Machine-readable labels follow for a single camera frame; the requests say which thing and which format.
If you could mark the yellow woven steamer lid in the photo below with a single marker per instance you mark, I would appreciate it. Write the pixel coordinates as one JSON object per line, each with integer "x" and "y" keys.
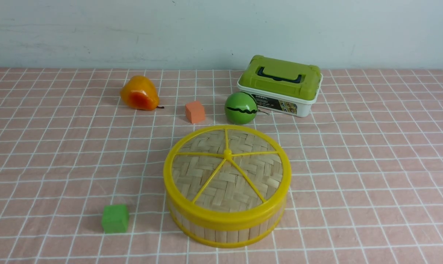
{"x": 227, "y": 177}

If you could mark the yellow bamboo steamer basket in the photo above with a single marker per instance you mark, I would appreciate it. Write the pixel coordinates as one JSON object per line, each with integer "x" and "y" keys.
{"x": 221, "y": 237}

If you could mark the green toy watermelon ball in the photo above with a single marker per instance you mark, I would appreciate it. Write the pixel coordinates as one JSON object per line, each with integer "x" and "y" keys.
{"x": 241, "y": 108}

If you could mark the orange foam cube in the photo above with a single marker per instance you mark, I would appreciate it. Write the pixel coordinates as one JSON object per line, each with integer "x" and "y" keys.
{"x": 195, "y": 112}

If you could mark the green lidded white storage box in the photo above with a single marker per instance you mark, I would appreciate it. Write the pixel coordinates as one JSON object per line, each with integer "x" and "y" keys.
{"x": 282, "y": 86}

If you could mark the orange toy pear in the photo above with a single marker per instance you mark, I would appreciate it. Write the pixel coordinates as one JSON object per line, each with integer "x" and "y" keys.
{"x": 140, "y": 94}

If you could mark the green foam cube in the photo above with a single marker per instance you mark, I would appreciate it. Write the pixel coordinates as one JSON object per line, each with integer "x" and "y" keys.
{"x": 115, "y": 219}

